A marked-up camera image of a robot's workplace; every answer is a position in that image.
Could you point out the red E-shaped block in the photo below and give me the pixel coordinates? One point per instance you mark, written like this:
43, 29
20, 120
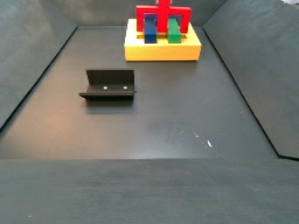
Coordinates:
163, 10

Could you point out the yellow wooden board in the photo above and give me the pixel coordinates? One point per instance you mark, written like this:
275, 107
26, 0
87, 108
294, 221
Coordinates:
162, 51

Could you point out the green block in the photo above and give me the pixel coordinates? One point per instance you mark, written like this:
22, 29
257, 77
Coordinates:
174, 33

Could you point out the blue block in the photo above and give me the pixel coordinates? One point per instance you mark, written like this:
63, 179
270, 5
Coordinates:
150, 29

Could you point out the black angle bracket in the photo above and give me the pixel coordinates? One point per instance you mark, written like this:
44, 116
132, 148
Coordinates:
110, 84

